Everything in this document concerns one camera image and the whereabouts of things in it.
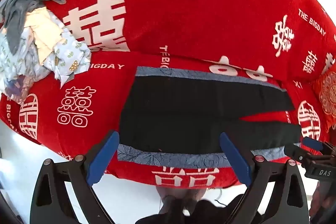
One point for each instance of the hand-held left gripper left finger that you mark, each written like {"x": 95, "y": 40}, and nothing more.
{"x": 103, "y": 158}

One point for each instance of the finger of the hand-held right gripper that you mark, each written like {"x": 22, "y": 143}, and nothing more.
{"x": 292, "y": 151}
{"x": 312, "y": 144}

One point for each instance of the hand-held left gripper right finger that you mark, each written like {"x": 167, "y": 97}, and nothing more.
{"x": 236, "y": 158}

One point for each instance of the black pants with blue-grey trim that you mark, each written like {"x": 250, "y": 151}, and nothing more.
{"x": 183, "y": 113}

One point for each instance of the red embroidered cushion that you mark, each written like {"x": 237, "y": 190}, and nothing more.
{"x": 328, "y": 92}

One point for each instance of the floral patterned light clothes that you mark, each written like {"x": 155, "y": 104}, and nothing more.
{"x": 71, "y": 50}

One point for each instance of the cream cloth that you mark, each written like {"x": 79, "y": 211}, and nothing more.
{"x": 42, "y": 29}

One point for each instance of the red printed sofa cover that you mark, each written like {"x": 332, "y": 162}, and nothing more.
{"x": 183, "y": 16}

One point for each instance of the grey garment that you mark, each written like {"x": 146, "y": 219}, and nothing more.
{"x": 15, "y": 14}

